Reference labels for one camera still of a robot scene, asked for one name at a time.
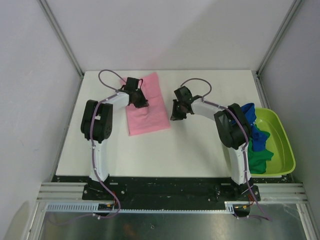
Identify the pink t shirt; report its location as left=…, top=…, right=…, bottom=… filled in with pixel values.
left=125, top=72, right=171, bottom=137

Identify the right aluminium frame post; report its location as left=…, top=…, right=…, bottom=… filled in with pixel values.
left=255, top=0, right=307, bottom=76

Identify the blue t shirt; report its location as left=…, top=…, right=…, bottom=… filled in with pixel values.
left=240, top=102, right=271, bottom=152

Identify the grey slotted cable duct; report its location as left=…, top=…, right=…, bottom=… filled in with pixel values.
left=46, top=201, right=246, bottom=214

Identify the aluminium frame post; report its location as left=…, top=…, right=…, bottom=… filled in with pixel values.
left=36, top=0, right=85, bottom=77
left=255, top=0, right=307, bottom=76

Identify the green t shirt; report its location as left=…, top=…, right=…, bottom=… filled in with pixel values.
left=247, top=139, right=274, bottom=174

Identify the left aluminium frame post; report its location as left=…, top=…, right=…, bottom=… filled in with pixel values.
left=36, top=0, right=85, bottom=77

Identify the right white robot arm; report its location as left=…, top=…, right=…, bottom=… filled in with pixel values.
left=170, top=86, right=252, bottom=201

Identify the lime green plastic basin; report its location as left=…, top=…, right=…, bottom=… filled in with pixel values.
left=251, top=107, right=296, bottom=178

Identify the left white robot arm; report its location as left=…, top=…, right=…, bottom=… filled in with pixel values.
left=80, top=77, right=149, bottom=182

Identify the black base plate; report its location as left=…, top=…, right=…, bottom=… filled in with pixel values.
left=82, top=176, right=261, bottom=208

